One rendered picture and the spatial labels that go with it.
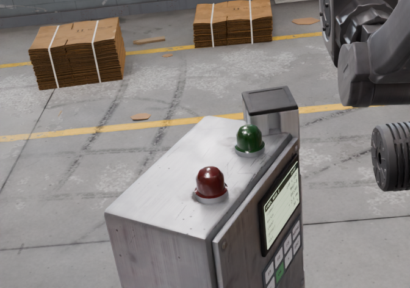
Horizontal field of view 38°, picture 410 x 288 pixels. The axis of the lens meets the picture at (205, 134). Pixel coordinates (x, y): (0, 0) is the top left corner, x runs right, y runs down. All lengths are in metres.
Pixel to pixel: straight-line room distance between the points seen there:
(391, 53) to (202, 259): 0.32
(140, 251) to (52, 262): 2.38
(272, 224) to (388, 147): 1.05
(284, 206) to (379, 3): 0.38
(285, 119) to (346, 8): 0.33
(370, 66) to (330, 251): 2.02
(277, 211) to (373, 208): 2.41
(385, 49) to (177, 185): 0.29
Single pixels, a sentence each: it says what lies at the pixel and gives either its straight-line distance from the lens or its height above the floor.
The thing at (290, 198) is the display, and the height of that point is 1.42.
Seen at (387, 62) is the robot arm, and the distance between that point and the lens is 0.66.
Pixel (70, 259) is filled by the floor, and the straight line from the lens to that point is 2.84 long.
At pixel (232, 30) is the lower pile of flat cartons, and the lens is 4.84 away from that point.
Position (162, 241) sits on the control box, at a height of 1.46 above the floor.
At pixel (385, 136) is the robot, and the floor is 0.96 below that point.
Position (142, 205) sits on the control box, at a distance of 0.47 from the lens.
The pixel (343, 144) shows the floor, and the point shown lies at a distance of 3.41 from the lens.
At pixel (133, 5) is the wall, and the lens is 5.96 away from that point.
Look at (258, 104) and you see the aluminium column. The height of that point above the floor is 1.50.
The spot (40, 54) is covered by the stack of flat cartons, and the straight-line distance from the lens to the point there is 4.52.
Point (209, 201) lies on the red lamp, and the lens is 0.46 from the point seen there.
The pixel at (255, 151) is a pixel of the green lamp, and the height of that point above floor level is 1.48.
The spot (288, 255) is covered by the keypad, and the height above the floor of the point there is 1.36.
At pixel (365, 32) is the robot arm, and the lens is 0.77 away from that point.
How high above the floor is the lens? 1.74
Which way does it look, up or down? 29 degrees down
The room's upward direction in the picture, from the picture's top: 7 degrees counter-clockwise
